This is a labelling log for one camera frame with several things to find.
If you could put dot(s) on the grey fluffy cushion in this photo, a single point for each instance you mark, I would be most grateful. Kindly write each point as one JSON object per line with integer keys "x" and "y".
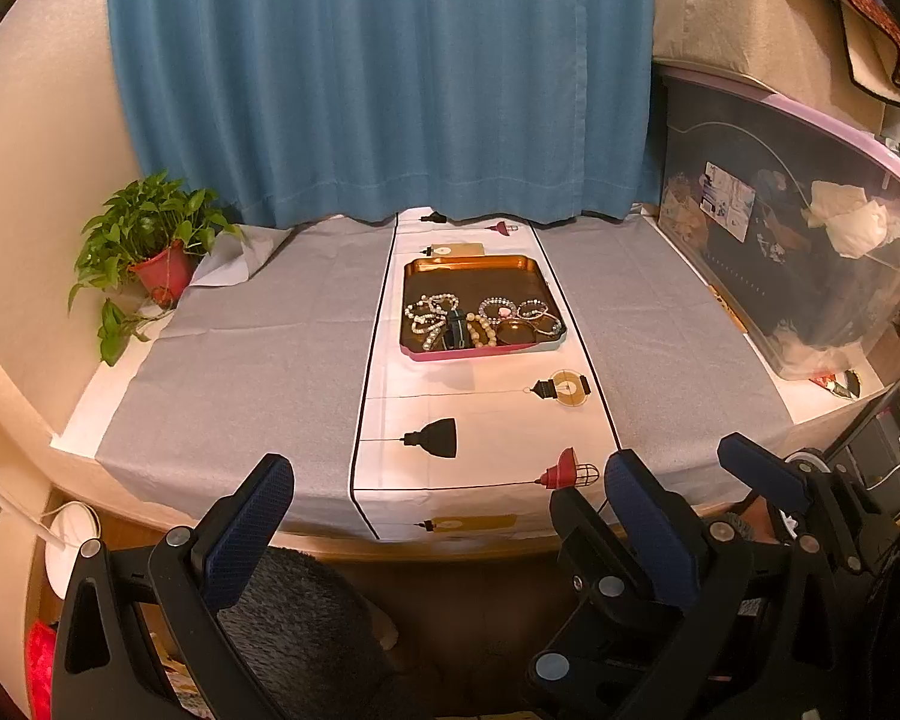
{"x": 307, "y": 637}

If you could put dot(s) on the red green packet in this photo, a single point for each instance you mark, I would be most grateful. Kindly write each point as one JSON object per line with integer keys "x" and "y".
{"x": 836, "y": 384}

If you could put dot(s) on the copper tray pink blue rim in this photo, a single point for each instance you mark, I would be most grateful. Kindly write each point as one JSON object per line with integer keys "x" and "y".
{"x": 465, "y": 277}

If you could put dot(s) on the patterned cloth black trim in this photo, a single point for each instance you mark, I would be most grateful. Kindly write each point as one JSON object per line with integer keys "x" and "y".
{"x": 881, "y": 22}

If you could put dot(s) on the white round lamp base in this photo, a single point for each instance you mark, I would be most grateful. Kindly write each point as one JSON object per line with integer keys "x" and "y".
{"x": 71, "y": 540}

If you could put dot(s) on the red cloth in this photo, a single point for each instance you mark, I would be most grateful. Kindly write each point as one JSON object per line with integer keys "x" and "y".
{"x": 41, "y": 667}

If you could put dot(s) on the white lamp-print table runner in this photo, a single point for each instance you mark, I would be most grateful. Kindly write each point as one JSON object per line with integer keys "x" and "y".
{"x": 480, "y": 427}

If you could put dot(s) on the beige fabric storage box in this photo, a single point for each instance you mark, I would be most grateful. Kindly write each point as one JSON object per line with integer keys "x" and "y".
{"x": 742, "y": 15}

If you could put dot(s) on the blue curtain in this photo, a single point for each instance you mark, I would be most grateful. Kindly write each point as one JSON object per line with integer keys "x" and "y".
{"x": 382, "y": 75}

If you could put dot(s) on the green potted plant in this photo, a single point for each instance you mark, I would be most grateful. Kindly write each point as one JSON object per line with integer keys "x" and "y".
{"x": 157, "y": 270}

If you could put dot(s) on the grey tablecloth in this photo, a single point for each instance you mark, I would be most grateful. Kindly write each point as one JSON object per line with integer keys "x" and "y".
{"x": 255, "y": 360}

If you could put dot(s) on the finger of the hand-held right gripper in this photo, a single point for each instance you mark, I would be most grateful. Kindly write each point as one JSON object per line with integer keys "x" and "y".
{"x": 765, "y": 465}
{"x": 592, "y": 577}

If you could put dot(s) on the clear storage bin purple lid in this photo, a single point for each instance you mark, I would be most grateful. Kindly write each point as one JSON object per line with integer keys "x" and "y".
{"x": 795, "y": 255}

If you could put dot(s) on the wide gold bangle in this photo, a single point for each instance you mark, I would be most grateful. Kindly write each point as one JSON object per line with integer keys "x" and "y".
{"x": 514, "y": 332}

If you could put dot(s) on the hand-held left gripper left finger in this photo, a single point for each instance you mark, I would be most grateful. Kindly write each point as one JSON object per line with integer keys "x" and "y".
{"x": 247, "y": 532}

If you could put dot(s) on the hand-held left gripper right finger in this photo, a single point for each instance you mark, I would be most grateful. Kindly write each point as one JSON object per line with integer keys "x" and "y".
{"x": 645, "y": 532}

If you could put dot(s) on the thin gold beaded bangle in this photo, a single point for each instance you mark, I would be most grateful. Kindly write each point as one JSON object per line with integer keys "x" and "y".
{"x": 548, "y": 331}

